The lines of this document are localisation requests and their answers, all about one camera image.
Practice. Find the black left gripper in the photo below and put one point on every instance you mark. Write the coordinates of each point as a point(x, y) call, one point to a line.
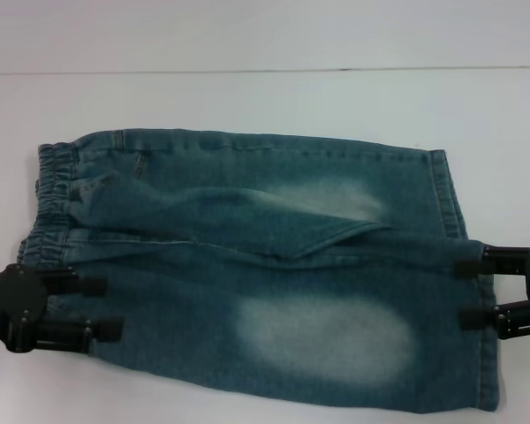
point(13, 305)

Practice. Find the blue denim shorts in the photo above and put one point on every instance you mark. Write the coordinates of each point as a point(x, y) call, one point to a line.
point(291, 282)

